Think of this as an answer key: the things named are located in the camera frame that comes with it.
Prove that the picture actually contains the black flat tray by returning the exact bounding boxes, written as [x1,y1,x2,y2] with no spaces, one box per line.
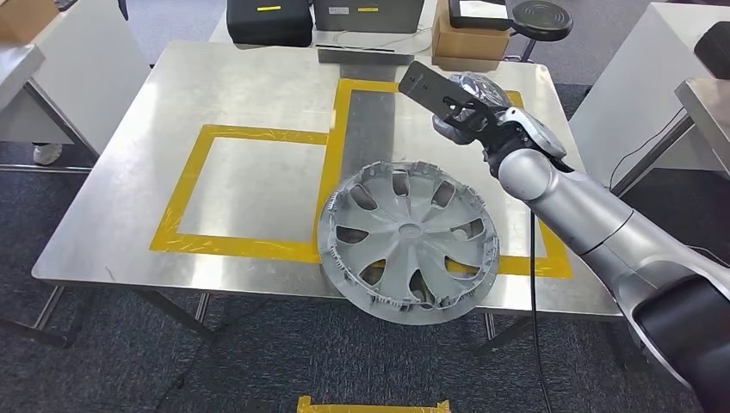
[447,0,516,33]

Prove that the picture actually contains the silver plastic wheel cover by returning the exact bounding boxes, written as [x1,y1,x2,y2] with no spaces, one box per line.
[316,160,503,328]

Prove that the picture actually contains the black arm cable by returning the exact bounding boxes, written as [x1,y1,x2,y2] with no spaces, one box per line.
[527,209,555,413]

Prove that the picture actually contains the black round stool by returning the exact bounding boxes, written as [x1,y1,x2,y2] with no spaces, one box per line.
[504,0,575,64]

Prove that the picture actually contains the brown cardboard box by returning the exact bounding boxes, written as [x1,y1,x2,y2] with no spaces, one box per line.
[430,0,512,73]
[0,0,60,45]

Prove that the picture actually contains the white cabinet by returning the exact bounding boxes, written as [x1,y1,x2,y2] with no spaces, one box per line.
[569,2,730,190]
[0,0,153,156]

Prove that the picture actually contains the black carrying case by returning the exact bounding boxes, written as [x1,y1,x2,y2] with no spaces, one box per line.
[226,0,314,48]
[693,22,730,81]

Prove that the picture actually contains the grey equipment box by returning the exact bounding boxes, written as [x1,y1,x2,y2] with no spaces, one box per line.
[312,0,427,34]

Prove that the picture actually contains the person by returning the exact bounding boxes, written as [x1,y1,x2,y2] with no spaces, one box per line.
[31,142,65,167]

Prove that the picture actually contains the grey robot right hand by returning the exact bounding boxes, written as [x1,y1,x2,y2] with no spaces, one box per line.
[431,71,515,148]

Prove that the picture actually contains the stainless steel workbench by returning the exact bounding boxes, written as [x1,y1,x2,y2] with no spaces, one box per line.
[31,40,624,359]

